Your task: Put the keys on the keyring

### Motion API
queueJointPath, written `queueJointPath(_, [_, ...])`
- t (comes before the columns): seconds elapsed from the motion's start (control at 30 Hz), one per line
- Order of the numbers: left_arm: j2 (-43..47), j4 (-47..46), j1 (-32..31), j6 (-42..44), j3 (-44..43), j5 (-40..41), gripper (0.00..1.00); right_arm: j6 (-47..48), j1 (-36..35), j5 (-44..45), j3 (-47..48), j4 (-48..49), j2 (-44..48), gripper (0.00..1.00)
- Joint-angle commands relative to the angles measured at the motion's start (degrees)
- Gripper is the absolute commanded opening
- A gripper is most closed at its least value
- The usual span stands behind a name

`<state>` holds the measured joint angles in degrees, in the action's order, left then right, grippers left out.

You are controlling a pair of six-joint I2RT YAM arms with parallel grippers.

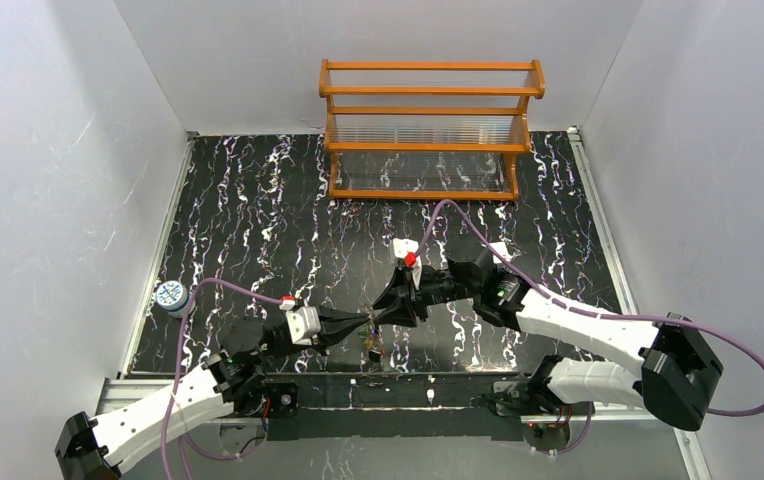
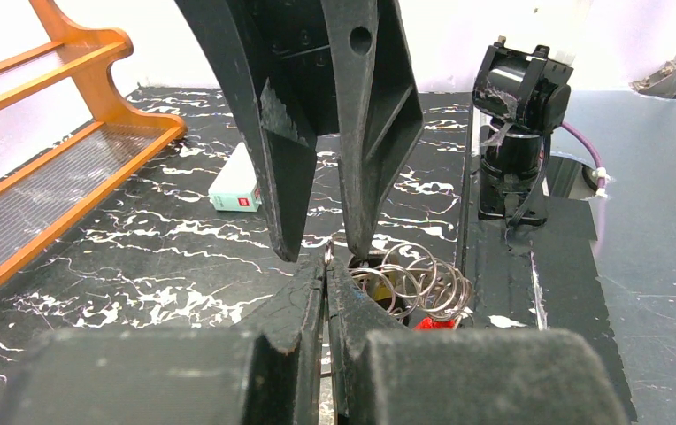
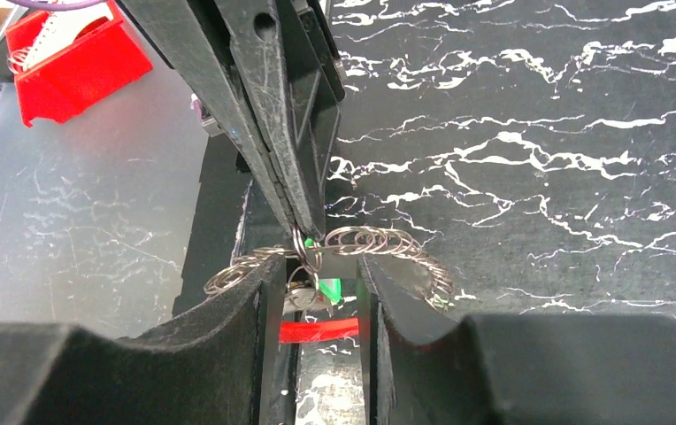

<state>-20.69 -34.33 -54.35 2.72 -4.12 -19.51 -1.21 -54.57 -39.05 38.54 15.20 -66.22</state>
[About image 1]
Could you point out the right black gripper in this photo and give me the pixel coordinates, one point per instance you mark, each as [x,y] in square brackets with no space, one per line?
[412,297]

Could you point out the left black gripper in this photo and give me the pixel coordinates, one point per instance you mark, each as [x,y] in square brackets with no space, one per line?
[323,323]

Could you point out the metal keyring with red handle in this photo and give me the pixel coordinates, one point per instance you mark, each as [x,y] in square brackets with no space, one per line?
[371,336]

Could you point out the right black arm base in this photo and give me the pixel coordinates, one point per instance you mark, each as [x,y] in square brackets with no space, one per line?
[551,426]

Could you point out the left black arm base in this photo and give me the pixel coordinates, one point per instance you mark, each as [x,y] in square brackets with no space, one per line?
[269,400]

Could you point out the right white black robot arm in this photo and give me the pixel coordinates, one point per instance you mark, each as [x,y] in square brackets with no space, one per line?
[662,367]

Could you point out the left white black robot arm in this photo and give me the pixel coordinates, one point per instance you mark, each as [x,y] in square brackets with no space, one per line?
[230,382]

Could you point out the white black flat box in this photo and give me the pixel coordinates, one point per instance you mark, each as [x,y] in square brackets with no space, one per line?
[502,249]

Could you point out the small blue white jar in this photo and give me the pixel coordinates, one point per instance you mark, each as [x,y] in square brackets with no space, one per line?
[174,298]

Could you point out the orange wooden shelf rack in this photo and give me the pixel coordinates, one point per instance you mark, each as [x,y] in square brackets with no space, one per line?
[412,110]

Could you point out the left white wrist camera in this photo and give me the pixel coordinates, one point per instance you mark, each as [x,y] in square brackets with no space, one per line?
[303,321]

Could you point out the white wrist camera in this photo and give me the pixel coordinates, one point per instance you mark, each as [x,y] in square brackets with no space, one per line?
[303,321]
[403,253]

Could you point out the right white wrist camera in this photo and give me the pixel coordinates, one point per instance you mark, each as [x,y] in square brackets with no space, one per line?
[403,253]

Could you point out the aluminium front rail frame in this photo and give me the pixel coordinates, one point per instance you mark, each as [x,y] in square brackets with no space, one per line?
[344,404]

